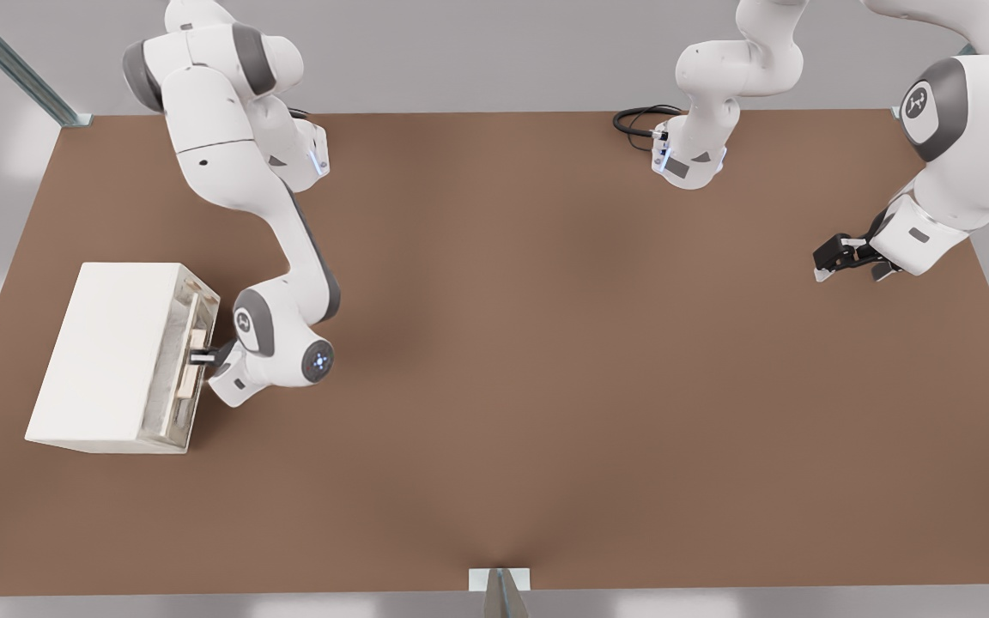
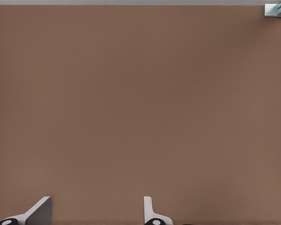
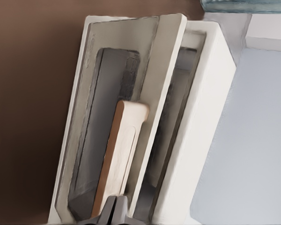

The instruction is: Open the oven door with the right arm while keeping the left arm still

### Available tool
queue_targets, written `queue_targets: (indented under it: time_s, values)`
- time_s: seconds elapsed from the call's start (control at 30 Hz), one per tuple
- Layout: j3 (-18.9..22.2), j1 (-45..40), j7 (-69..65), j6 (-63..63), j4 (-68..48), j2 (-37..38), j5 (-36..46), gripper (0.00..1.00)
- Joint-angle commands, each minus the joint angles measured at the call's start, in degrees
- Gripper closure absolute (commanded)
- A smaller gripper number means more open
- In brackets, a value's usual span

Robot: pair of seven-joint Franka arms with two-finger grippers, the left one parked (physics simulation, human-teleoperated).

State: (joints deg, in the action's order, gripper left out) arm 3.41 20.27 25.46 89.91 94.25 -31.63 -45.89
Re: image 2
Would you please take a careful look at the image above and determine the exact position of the silver frame post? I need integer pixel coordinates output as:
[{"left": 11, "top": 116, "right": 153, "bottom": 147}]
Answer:
[{"left": 264, "top": 0, "right": 281, "bottom": 18}]

